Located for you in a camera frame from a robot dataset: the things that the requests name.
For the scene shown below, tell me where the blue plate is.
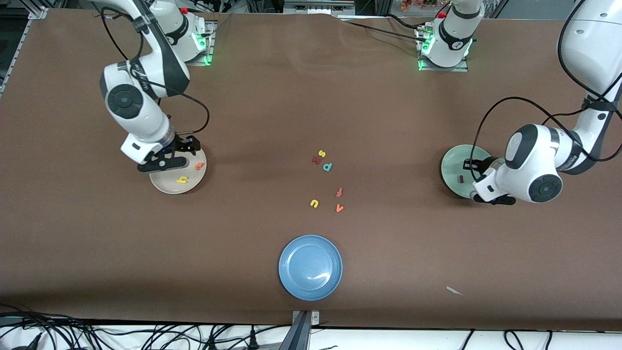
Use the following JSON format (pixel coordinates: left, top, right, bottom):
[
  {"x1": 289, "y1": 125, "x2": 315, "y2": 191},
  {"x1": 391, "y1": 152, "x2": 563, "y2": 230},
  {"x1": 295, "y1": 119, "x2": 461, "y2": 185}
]
[{"x1": 278, "y1": 235, "x2": 343, "y2": 301}]

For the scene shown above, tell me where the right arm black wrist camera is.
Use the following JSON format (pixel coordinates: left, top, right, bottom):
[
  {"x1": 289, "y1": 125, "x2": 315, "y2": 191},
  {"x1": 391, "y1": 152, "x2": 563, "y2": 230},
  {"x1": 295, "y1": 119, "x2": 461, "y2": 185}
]
[{"x1": 137, "y1": 157, "x2": 188, "y2": 174}]

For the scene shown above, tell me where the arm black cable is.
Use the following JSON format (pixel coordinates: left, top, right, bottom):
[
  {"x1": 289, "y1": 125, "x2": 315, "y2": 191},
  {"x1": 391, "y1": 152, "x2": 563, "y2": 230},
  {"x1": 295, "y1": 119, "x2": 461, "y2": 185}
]
[
  {"x1": 469, "y1": 0, "x2": 622, "y2": 163},
  {"x1": 100, "y1": 10, "x2": 210, "y2": 137}
]

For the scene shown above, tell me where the beige brown plate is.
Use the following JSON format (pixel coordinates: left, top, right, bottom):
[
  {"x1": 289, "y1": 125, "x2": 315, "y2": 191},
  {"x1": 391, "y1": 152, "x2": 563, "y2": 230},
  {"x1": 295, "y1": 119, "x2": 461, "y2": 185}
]
[{"x1": 149, "y1": 146, "x2": 207, "y2": 195}]

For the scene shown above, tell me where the grey power strip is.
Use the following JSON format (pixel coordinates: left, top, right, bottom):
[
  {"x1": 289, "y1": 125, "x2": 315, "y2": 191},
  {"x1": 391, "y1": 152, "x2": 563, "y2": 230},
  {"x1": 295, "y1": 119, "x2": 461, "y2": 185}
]
[{"x1": 284, "y1": 0, "x2": 355, "y2": 15}]

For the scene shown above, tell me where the green plate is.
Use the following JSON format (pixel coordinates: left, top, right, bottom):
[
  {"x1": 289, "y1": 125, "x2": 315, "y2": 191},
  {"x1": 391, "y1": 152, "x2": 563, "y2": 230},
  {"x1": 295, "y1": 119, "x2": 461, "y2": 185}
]
[{"x1": 441, "y1": 144, "x2": 492, "y2": 199}]

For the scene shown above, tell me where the silver metal bracket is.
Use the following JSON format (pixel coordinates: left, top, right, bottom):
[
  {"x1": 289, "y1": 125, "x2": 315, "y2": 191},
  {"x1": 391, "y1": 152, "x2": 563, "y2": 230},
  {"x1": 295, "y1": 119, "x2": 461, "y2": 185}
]
[{"x1": 291, "y1": 310, "x2": 321, "y2": 350}]

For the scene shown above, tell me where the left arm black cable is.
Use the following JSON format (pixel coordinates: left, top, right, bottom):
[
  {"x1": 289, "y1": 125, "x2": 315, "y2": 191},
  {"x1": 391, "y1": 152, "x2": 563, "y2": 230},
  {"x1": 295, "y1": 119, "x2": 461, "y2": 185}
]
[{"x1": 469, "y1": 0, "x2": 622, "y2": 163}]

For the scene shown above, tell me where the brown table cover sheet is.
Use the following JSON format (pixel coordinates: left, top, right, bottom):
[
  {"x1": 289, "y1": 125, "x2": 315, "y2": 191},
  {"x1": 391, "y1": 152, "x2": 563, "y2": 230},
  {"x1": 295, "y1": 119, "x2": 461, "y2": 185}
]
[{"x1": 0, "y1": 7, "x2": 622, "y2": 332}]

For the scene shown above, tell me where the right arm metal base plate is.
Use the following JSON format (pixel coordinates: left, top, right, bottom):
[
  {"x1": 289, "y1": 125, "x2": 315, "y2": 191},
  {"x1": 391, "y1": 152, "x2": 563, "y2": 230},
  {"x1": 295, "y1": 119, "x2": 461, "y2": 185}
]
[{"x1": 185, "y1": 20, "x2": 215, "y2": 66}]

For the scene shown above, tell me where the aluminium frame profile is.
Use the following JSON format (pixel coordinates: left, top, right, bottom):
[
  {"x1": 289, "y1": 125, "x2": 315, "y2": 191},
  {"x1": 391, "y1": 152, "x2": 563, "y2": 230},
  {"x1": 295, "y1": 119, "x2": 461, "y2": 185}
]
[{"x1": 19, "y1": 0, "x2": 66, "y2": 20}]

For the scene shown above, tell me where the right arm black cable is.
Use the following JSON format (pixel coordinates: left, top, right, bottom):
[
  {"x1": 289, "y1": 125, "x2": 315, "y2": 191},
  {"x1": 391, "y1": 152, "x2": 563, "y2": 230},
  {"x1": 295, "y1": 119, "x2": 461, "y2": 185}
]
[{"x1": 100, "y1": 10, "x2": 210, "y2": 137}]

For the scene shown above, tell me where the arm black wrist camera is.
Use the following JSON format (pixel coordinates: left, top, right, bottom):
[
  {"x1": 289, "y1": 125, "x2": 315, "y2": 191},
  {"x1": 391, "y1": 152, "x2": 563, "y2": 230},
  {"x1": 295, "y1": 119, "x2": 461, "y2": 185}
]
[
  {"x1": 470, "y1": 192, "x2": 517, "y2": 206},
  {"x1": 137, "y1": 157, "x2": 188, "y2": 174}
]

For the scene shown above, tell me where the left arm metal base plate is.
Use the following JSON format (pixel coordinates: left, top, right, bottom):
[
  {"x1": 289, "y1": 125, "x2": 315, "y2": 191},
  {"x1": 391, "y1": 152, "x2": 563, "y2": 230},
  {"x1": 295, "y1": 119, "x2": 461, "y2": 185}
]
[{"x1": 418, "y1": 24, "x2": 469, "y2": 72}]

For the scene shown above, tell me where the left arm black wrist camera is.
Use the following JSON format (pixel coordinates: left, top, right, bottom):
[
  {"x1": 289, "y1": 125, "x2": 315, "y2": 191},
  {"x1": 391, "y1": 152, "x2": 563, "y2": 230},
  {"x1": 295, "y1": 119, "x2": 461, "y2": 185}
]
[{"x1": 470, "y1": 192, "x2": 517, "y2": 206}]

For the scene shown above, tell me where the black mount beam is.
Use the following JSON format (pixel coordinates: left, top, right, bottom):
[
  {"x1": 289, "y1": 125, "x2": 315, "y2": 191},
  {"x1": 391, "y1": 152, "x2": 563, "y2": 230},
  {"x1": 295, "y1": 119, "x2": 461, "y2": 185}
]
[{"x1": 278, "y1": 311, "x2": 312, "y2": 350}]

